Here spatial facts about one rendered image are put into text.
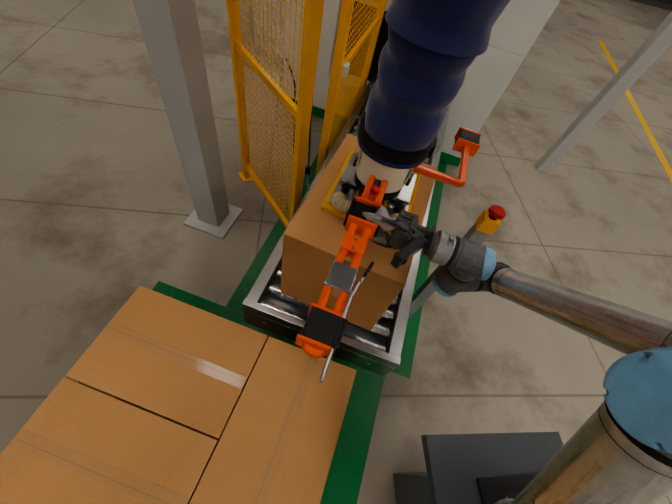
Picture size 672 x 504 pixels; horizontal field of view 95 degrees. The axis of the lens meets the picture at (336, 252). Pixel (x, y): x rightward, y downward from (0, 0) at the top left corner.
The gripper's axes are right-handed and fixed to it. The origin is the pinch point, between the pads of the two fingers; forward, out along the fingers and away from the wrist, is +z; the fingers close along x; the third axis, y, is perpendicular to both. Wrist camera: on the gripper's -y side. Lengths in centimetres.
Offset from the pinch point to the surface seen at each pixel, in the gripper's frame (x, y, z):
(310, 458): -67, -52, -12
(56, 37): -121, 204, 360
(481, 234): -30, 45, -50
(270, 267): -62, 11, 32
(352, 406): -121, -20, -31
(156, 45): -5, 57, 104
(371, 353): -60, -11, -22
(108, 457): -67, -72, 50
